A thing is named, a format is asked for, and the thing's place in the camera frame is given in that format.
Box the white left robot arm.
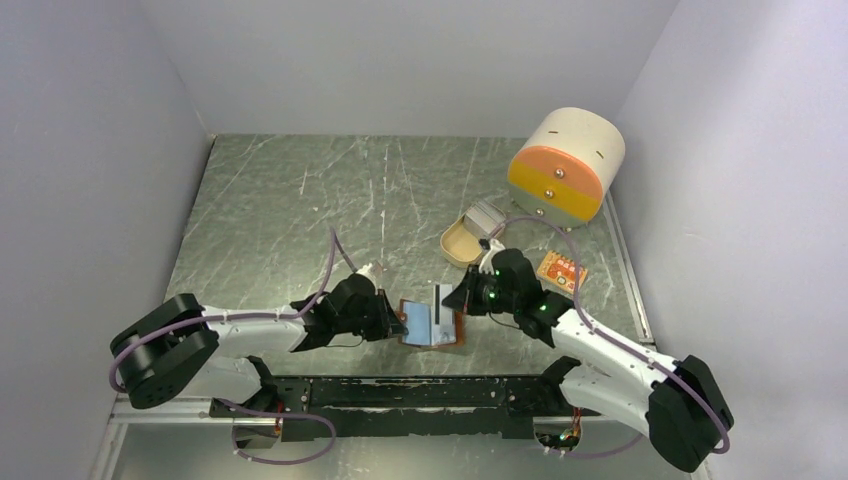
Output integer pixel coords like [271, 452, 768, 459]
[109, 272, 407, 416]

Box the beige plastic tray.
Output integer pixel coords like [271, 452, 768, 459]
[440, 211, 483, 269]

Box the orange patterned card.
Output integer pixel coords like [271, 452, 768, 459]
[536, 250, 588, 295]

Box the round pastel drawer box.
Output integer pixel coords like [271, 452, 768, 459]
[507, 107, 626, 228]

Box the brown leather card holder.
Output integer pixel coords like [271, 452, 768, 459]
[398, 299, 465, 349]

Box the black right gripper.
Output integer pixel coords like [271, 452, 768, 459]
[442, 263, 520, 315]

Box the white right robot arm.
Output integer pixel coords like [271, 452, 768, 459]
[441, 248, 734, 473]

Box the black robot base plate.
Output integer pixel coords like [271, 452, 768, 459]
[209, 374, 604, 444]

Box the grey credit card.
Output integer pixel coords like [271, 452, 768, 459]
[430, 284, 457, 346]

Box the stack of grey cards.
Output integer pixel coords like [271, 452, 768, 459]
[460, 200, 506, 239]

